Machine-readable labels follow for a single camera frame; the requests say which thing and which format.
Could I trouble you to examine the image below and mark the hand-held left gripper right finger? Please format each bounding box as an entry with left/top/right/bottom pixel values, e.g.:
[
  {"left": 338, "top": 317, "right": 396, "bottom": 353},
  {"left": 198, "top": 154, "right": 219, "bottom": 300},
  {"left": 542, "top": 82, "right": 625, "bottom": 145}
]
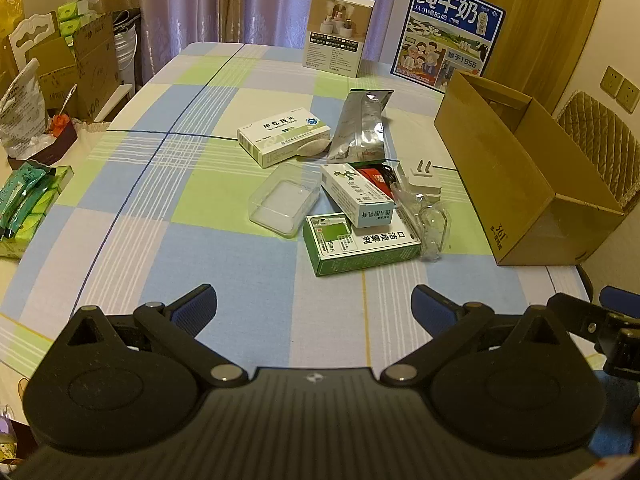
[{"left": 381, "top": 285, "right": 573, "bottom": 388}]

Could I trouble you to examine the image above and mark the small brown cardboard carton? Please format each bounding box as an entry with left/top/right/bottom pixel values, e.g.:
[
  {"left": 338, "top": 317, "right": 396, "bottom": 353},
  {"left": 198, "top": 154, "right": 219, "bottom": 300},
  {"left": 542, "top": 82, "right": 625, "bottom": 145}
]
[{"left": 27, "top": 37, "right": 80, "bottom": 111}]

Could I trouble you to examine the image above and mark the green patterned tissue pack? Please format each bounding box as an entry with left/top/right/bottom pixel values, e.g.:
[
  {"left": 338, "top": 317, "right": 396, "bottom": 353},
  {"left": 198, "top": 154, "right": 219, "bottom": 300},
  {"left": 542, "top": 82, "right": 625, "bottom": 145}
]
[{"left": 0, "top": 165, "right": 76, "bottom": 259}]

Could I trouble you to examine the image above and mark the clear plastic wrapper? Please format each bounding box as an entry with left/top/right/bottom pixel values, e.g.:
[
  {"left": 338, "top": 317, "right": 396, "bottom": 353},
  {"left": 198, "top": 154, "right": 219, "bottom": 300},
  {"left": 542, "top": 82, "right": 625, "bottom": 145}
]
[{"left": 390, "top": 182, "right": 453, "bottom": 262}]

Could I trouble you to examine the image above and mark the large brown cardboard carton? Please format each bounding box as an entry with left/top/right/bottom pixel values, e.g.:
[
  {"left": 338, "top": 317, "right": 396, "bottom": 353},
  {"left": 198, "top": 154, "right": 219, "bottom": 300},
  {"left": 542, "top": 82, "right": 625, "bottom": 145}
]
[{"left": 74, "top": 12, "right": 122, "bottom": 122}]

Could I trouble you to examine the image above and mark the clear plastic container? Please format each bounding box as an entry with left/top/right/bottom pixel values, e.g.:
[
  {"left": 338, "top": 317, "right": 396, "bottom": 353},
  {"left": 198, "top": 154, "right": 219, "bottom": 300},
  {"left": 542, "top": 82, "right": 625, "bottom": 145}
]
[{"left": 248, "top": 162, "right": 321, "bottom": 237}]

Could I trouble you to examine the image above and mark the white power adapter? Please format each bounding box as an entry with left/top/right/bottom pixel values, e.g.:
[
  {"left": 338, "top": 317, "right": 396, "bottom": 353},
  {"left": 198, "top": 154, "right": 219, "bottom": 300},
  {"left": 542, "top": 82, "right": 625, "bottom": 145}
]
[{"left": 397, "top": 159, "right": 443, "bottom": 201}]

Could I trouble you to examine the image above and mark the wooden door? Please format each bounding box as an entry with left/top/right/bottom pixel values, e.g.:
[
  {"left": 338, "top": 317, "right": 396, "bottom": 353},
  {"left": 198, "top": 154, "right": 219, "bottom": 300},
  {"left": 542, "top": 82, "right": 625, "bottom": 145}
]
[{"left": 475, "top": 0, "right": 612, "bottom": 116}]

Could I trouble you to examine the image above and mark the beige wall socket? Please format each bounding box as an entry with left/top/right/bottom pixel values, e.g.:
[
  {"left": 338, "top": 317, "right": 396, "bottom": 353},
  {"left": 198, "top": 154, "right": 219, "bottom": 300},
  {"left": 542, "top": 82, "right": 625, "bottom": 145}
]
[
  {"left": 600, "top": 66, "right": 623, "bottom": 97},
  {"left": 619, "top": 80, "right": 640, "bottom": 116}
]

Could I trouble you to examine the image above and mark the yellow plastic bag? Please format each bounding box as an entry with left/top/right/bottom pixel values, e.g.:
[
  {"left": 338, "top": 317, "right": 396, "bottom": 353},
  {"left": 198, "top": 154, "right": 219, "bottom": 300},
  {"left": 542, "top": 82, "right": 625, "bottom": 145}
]
[{"left": 0, "top": 0, "right": 25, "bottom": 43}]

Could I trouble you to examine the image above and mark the green and white medicine box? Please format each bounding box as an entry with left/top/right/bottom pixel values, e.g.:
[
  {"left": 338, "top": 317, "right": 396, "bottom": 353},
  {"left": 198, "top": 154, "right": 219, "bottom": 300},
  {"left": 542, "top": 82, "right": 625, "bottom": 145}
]
[{"left": 303, "top": 211, "right": 422, "bottom": 277}]

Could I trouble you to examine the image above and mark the brown cardboard box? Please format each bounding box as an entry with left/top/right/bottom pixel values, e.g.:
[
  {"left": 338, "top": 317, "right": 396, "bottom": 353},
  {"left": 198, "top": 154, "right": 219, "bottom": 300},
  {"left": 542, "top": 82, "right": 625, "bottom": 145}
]
[{"left": 434, "top": 71, "right": 626, "bottom": 267}]

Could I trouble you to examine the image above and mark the red snack packet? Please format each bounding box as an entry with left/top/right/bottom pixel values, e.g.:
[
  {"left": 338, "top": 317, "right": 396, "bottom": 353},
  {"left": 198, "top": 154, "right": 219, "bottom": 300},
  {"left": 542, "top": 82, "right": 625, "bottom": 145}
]
[{"left": 357, "top": 166, "right": 396, "bottom": 198}]

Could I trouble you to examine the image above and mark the green tissue pack bundle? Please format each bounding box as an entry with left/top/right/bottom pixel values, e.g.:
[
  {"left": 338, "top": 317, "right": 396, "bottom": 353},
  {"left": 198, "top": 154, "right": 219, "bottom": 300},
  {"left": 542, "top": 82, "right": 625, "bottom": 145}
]
[{"left": 56, "top": 1, "right": 102, "bottom": 37}]

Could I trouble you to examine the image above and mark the metal spoon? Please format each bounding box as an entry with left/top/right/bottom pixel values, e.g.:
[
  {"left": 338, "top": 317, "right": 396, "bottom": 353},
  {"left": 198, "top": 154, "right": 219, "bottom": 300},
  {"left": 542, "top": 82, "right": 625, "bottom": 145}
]
[{"left": 59, "top": 84, "right": 79, "bottom": 120}]

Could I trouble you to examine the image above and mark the white plastic spoon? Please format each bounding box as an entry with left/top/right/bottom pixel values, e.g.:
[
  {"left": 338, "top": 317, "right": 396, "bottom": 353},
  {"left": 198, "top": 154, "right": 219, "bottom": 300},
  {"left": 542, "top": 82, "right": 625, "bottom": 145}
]
[{"left": 295, "top": 139, "right": 331, "bottom": 159}]

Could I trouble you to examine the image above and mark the white crumpled plastic bag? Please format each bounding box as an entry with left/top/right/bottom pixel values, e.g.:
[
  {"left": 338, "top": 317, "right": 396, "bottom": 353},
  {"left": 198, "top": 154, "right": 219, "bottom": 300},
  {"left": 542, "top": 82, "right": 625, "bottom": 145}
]
[{"left": 0, "top": 57, "right": 52, "bottom": 161}]

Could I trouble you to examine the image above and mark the white medicine box blue label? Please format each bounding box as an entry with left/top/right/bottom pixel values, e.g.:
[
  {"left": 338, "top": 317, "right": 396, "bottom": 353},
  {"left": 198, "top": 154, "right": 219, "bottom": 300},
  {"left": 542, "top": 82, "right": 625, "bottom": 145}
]
[{"left": 237, "top": 108, "right": 332, "bottom": 169}]

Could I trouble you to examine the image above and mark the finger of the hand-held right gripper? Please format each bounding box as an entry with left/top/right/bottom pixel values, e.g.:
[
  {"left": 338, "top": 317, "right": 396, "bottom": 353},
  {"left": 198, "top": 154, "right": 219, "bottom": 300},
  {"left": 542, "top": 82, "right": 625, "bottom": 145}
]
[
  {"left": 547, "top": 292, "right": 618, "bottom": 343},
  {"left": 601, "top": 285, "right": 640, "bottom": 328}
]

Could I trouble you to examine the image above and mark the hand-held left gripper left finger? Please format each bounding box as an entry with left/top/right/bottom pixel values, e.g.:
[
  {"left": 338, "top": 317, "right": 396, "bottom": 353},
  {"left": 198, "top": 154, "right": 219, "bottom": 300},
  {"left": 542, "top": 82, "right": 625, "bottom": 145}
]
[{"left": 65, "top": 284, "right": 246, "bottom": 388}]

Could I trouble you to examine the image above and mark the dark green sachet bundle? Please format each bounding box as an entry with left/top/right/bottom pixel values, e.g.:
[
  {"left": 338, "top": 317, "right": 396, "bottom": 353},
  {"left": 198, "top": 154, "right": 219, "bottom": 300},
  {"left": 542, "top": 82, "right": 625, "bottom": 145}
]
[{"left": 0, "top": 160, "right": 57, "bottom": 239}]

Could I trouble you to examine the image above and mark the quilted chair back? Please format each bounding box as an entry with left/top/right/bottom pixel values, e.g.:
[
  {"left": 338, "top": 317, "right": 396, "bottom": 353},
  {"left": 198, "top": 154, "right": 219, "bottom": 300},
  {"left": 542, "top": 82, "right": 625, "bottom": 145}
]
[{"left": 556, "top": 91, "right": 640, "bottom": 211}]

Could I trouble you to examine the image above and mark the white medicine box green figure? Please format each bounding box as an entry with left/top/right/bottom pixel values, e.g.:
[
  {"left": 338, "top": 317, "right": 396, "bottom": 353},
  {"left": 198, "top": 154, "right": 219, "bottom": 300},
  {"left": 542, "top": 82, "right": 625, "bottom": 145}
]
[{"left": 320, "top": 162, "right": 397, "bottom": 228}]

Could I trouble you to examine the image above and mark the beige product box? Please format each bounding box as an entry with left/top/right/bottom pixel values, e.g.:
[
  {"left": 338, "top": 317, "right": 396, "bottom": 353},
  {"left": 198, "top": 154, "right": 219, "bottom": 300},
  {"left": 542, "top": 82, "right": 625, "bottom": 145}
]
[{"left": 302, "top": 0, "right": 376, "bottom": 78}]

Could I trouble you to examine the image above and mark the dark brown box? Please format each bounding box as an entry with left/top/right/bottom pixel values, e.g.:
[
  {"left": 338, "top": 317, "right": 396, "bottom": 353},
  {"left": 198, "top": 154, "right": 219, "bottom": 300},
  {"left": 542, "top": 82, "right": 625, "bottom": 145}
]
[{"left": 7, "top": 120, "right": 79, "bottom": 169}]

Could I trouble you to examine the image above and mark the white carved chair back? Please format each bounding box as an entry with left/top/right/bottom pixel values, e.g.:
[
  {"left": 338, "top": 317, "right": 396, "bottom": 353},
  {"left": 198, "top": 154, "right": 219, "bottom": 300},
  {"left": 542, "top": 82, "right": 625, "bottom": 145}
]
[{"left": 9, "top": 10, "right": 59, "bottom": 72}]

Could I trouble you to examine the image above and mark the blue illustrated milk carton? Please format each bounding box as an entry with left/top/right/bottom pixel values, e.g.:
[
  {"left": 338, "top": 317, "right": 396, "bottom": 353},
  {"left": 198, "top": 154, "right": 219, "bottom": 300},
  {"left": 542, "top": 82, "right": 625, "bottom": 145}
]
[{"left": 391, "top": 0, "right": 505, "bottom": 93}]

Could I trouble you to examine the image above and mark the silver foil pouch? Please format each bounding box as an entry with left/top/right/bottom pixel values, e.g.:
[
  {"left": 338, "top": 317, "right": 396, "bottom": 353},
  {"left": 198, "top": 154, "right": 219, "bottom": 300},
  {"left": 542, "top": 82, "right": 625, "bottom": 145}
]
[{"left": 327, "top": 89, "right": 394, "bottom": 163}]

